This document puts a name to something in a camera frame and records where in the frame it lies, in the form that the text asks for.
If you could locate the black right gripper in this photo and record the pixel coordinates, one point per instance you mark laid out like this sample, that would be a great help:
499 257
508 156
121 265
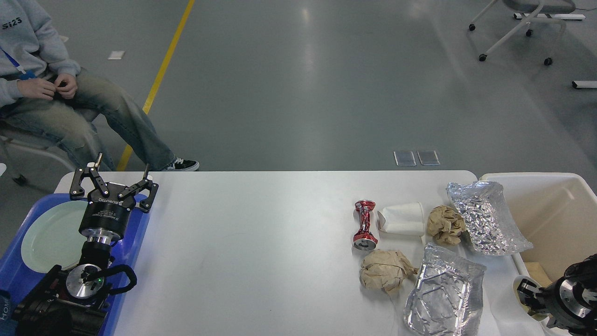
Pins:
570 304

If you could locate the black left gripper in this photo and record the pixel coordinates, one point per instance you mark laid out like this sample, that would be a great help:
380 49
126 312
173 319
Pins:
106 217

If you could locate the white bowl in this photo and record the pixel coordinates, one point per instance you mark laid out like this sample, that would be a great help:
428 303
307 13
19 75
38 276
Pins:
516 281

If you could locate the mint green plate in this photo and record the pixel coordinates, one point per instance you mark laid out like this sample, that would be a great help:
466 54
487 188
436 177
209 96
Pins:
54 238

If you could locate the white paper cup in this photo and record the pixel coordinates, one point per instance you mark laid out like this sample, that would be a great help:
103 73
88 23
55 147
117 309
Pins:
402 219

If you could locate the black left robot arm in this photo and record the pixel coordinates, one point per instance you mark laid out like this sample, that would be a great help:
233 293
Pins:
72 301

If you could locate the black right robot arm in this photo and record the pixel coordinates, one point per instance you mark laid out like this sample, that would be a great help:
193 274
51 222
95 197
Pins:
586 269

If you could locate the brown cardboard in bin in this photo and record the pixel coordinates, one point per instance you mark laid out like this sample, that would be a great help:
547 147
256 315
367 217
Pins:
538 274

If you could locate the silver foil bag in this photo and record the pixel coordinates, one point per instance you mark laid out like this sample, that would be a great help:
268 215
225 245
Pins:
489 223

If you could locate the beige plastic bin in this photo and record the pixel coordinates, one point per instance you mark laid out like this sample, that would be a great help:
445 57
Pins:
557 213

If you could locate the small crumpled brown paper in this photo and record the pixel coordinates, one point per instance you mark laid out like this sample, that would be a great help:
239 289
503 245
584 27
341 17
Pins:
445 225

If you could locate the white chair of person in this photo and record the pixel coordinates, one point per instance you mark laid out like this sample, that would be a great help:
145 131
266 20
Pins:
15 138

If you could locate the blue plastic tray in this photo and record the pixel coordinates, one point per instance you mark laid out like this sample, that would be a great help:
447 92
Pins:
18 280

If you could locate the seated person grey hoodie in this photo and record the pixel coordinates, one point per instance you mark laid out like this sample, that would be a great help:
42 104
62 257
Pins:
45 92

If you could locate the crumpled brown paper ball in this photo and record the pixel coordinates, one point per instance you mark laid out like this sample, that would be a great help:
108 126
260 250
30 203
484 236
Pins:
386 270

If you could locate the right floor outlet plate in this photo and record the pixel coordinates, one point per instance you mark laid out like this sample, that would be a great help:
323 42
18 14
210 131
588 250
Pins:
428 157

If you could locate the floor outlet plate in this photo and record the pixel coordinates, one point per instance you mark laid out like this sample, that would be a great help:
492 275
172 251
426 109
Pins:
405 158
428 157

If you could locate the crushed red soda can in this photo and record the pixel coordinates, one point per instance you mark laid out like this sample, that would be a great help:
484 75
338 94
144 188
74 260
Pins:
364 239

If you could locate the left floor outlet plate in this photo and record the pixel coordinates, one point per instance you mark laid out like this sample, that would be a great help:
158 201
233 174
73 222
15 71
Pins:
405 158

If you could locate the white floor bar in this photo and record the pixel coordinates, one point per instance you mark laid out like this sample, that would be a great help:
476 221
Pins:
582 84

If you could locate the white desk foot bar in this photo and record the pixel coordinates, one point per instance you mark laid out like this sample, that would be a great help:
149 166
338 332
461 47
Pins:
564 17

